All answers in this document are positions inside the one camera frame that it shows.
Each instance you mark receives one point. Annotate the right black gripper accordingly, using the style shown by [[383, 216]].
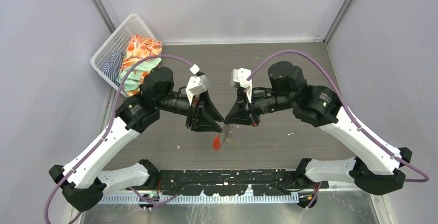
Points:
[[238, 113]]

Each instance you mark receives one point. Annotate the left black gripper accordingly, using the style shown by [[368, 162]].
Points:
[[202, 121]]

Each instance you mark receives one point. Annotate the red handled metal keyring holder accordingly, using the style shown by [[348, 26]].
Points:
[[224, 137]]

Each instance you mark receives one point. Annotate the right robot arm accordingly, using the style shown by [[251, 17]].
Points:
[[375, 167]]

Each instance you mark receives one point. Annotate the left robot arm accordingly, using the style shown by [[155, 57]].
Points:
[[84, 182]]

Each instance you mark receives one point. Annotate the mint green cloth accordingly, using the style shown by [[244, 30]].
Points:
[[135, 77]]

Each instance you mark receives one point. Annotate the orange floral cloth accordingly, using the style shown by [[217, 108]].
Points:
[[139, 46]]

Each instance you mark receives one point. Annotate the blue striped cloth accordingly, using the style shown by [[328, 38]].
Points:
[[111, 68]]

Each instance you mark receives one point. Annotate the white plastic basket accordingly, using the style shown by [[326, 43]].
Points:
[[118, 41]]

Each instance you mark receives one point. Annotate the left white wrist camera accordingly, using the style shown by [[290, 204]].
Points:
[[196, 85]]

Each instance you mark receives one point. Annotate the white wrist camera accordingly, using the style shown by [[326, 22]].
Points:
[[239, 79], [196, 85]]

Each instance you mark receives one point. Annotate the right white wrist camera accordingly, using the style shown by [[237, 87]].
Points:
[[239, 79]]

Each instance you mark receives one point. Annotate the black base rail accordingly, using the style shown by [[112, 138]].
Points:
[[263, 182]]

